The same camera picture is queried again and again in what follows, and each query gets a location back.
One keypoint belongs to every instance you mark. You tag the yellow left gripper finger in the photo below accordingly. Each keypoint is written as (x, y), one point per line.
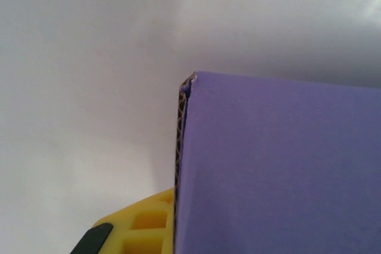
(125, 215)

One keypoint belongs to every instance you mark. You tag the purple corrugated paper box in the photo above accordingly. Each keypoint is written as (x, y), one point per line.
(274, 161)

